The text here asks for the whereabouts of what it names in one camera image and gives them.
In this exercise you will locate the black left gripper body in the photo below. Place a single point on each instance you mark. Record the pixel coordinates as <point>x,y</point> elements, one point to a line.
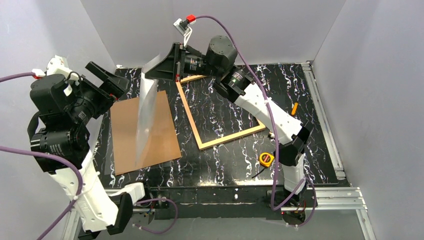
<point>97,90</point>

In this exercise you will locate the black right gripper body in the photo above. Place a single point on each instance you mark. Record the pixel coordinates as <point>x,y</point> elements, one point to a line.
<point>179,61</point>

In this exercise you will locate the clear glass pane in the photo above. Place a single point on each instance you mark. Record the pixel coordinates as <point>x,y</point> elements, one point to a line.
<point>146,114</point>

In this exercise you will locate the wooden photo frame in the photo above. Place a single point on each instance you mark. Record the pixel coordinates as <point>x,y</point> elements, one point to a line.
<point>213,120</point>

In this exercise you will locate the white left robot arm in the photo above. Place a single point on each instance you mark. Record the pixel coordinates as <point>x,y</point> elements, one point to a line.
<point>66,101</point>

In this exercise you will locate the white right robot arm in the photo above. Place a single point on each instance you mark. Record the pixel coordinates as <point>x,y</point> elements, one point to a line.
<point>290,134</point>

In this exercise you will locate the brown fibreboard backing panel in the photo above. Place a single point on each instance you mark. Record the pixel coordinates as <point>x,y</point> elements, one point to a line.
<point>164,145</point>

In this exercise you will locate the yellow tape measure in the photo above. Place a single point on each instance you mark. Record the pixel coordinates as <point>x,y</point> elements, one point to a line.
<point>266,159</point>

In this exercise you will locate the aluminium rail right side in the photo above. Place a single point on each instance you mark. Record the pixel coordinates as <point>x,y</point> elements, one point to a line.
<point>327,133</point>

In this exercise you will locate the aluminium rail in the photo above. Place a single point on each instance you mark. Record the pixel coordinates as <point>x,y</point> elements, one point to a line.
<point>327,198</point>
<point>327,133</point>

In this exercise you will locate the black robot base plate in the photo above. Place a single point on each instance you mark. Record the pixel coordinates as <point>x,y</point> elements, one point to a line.
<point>249,201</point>

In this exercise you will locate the aluminium rail front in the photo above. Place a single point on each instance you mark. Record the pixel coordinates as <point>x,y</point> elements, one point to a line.
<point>327,198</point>

